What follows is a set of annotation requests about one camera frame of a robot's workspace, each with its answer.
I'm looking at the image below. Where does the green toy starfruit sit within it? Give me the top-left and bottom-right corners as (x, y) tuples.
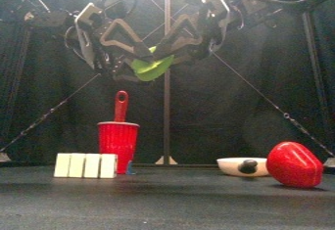
(129, 45), (175, 82)

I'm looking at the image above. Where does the red plastic cup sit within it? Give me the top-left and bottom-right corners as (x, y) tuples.
(96, 90), (141, 175)

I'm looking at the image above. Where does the white rectangular block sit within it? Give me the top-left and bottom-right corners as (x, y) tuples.
(52, 153), (72, 178)
(68, 153), (87, 179)
(99, 153), (119, 179)
(83, 153), (101, 179)

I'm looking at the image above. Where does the white bowl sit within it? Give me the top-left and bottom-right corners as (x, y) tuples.
(216, 157), (271, 178)

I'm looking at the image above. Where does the red toy pepper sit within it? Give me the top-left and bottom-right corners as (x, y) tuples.
(265, 141), (324, 189)

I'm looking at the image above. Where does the vertical metal frame pole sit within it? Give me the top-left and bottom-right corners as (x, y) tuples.
(163, 0), (172, 165)

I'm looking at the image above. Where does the diagonal brace wire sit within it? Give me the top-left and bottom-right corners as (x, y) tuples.
(0, 73), (101, 154)
(211, 51), (335, 159)

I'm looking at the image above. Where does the dark side frame pole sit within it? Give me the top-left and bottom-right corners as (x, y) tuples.
(301, 12), (332, 150)

